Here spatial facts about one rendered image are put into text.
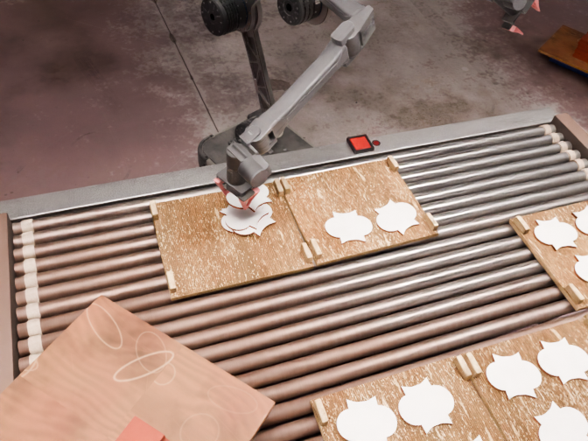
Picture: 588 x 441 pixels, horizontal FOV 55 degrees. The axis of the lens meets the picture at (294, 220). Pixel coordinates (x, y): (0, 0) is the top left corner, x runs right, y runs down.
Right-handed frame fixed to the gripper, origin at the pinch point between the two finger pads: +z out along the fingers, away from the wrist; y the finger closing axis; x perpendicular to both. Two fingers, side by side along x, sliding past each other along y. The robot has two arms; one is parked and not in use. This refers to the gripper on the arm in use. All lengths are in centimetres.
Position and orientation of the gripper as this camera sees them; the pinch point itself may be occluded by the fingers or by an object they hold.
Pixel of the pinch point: (236, 199)
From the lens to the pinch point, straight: 161.7
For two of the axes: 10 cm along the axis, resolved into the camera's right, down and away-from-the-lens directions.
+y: -7.5, -5.5, 3.6
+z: -0.9, 6.3, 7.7
